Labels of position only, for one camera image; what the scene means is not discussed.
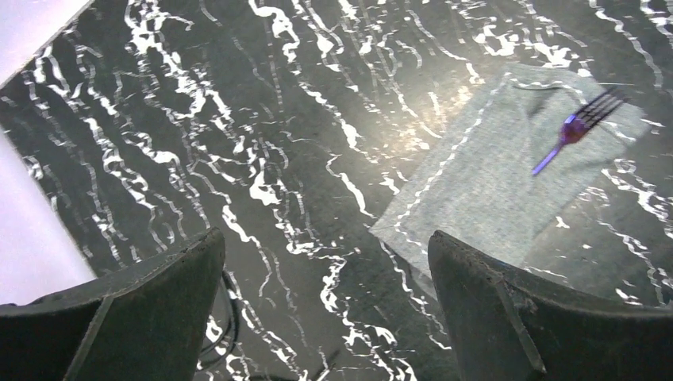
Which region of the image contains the purple metal fork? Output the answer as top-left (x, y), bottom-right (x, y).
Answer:
top-left (531, 86), bottom-right (629, 176)

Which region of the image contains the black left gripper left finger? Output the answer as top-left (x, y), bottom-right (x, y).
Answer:
top-left (1, 228), bottom-right (225, 381)

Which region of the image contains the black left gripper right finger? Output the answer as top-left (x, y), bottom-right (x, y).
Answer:
top-left (428, 231), bottom-right (672, 380)

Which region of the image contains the grey fabric napkin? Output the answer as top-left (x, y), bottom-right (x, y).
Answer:
top-left (371, 63), bottom-right (649, 291)

